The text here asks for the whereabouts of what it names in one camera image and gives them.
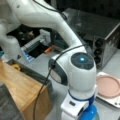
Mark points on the silver toaster oven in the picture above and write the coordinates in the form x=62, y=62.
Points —
x=101, y=33

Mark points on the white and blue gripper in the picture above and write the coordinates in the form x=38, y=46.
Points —
x=78, y=110

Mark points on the grey fabric storage box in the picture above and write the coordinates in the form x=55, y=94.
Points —
x=8, y=108

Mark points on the blue white tool stand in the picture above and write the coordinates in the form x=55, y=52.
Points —
x=43, y=39

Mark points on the grey fabric drawer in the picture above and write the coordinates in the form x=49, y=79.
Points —
x=38, y=77

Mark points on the pink frying pan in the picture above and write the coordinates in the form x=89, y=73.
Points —
x=108, y=86

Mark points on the yellow toy vegetable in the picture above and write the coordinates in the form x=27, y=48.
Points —
x=16, y=67

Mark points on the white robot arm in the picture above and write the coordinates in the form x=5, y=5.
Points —
x=73, y=66

